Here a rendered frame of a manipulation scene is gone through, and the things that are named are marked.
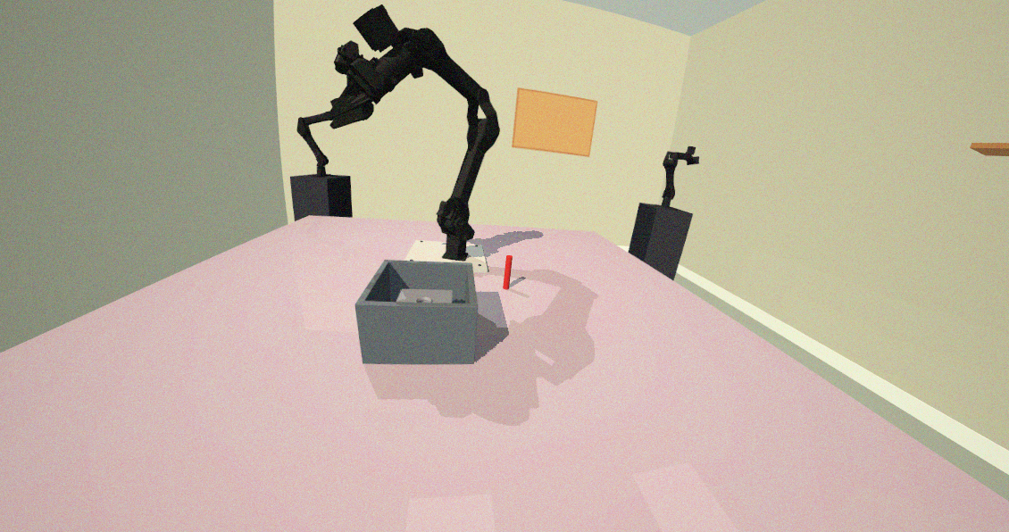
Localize red peg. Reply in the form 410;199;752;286
503;255;513;290

